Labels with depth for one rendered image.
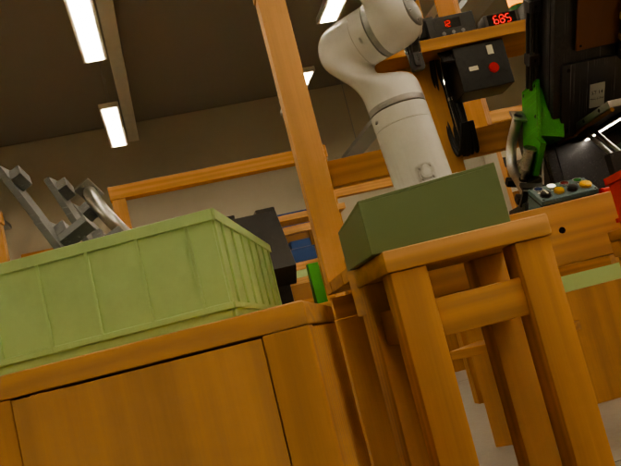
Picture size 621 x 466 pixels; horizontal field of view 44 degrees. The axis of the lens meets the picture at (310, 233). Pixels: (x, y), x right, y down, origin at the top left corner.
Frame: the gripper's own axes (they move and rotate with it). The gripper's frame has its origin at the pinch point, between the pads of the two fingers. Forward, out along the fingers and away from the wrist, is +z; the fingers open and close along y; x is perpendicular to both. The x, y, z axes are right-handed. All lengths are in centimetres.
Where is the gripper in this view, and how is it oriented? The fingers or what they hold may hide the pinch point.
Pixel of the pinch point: (416, 62)
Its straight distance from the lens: 190.1
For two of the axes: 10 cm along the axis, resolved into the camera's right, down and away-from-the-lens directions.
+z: 2.4, 9.6, -1.2
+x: 9.7, -2.3, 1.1
